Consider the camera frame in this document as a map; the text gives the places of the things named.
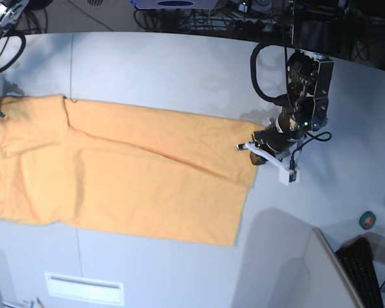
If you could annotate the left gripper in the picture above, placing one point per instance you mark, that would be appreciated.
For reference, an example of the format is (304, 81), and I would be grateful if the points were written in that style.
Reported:
(272, 144)

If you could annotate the orange yellow t-shirt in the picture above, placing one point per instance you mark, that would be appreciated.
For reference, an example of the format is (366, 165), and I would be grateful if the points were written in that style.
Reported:
(123, 169)

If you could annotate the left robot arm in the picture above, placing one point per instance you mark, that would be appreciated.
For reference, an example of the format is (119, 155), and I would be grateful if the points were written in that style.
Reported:
(316, 28)

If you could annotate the green tape roll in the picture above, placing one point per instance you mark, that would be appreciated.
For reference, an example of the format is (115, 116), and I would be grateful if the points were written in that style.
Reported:
(367, 220)

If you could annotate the black keyboard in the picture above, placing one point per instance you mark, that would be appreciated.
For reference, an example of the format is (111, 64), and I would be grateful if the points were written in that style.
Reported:
(357, 261)

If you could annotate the beige board panel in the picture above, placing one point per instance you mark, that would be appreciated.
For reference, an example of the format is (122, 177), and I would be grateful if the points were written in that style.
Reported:
(334, 287)

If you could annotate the pencil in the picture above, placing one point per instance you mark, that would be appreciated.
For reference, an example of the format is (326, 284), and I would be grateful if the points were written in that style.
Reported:
(40, 304)

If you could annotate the white rectangular tray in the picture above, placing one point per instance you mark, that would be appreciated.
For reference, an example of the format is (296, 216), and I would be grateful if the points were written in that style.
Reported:
(85, 290)

